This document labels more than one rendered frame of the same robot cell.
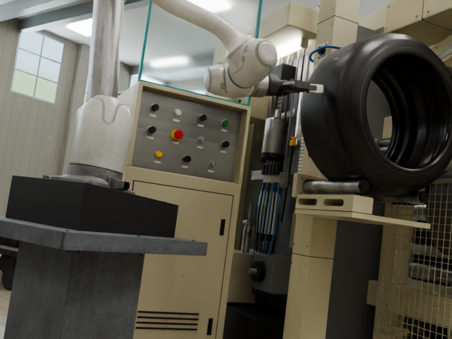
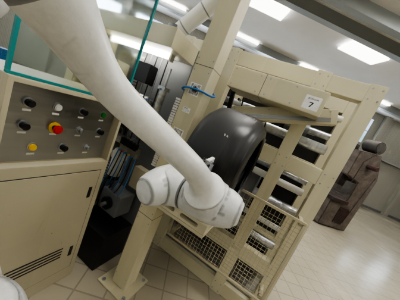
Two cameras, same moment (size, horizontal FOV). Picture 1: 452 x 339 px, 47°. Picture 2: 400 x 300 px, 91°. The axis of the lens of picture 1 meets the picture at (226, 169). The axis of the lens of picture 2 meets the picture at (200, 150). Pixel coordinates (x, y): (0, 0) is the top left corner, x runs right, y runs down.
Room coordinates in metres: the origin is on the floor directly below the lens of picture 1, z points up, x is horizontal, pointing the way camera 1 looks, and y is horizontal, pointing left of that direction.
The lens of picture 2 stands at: (1.20, 0.36, 1.41)
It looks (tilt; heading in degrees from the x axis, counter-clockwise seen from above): 11 degrees down; 317
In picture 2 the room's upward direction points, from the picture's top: 23 degrees clockwise
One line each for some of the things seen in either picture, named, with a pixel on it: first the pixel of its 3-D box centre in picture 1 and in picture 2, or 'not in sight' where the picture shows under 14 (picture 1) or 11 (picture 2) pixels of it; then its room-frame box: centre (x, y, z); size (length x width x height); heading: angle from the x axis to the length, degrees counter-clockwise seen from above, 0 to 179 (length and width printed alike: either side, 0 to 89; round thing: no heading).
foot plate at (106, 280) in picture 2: not in sight; (124, 279); (2.23, -0.41, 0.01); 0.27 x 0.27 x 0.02; 25
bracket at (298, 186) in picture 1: (334, 192); not in sight; (2.16, -0.46, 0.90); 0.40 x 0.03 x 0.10; 115
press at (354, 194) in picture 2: not in sight; (341, 180); (2.37, -5.69, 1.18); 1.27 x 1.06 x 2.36; 54
